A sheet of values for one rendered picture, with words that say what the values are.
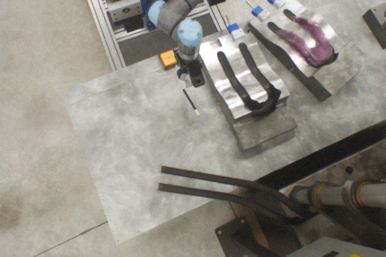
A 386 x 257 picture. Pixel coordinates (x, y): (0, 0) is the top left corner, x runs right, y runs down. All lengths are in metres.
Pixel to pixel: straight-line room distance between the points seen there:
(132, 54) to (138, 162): 0.99
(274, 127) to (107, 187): 0.75
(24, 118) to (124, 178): 1.24
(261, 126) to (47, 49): 1.74
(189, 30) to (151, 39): 1.25
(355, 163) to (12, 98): 2.16
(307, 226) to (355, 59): 0.75
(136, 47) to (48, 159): 0.95
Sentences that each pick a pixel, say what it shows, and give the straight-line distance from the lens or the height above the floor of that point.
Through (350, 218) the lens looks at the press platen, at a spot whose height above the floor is 1.04.
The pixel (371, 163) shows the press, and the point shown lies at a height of 0.79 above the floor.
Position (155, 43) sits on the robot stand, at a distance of 2.20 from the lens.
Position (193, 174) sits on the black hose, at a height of 0.86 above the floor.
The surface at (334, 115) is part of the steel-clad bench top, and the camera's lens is 1.58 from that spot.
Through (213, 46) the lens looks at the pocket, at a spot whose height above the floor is 0.86.
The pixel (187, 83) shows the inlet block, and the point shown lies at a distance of 1.28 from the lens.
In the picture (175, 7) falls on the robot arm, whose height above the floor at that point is 1.28.
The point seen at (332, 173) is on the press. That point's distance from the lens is 1.54.
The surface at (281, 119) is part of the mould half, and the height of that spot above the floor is 0.86.
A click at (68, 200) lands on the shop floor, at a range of 2.27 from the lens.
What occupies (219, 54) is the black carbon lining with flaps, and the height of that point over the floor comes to 0.89.
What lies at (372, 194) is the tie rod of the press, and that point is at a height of 1.36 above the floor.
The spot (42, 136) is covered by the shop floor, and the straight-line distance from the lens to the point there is 2.38.
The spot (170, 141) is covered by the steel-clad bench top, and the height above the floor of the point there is 0.80.
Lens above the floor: 2.16
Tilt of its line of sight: 75 degrees down
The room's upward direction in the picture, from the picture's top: 11 degrees clockwise
